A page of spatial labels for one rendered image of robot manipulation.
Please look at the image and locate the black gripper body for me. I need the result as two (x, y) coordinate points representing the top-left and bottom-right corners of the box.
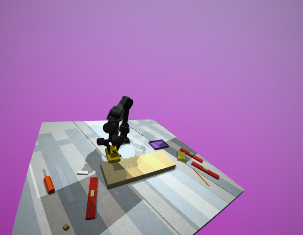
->
(97, 130), (129, 145)

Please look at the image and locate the tan flat rectangular panel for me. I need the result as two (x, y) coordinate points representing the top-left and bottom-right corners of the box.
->
(100, 151), (176, 190)

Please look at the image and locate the small brown cube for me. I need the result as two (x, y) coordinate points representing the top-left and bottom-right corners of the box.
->
(62, 223), (69, 231)

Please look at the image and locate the purple shallow tray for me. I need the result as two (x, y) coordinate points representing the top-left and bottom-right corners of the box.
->
(149, 140), (169, 150)

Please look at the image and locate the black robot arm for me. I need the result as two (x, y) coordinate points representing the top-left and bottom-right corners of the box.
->
(103, 96), (133, 146)

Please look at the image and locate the dark red long flat bar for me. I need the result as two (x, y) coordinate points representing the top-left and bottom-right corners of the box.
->
(85, 177), (98, 220)
(180, 148), (203, 163)
(191, 162), (220, 180)

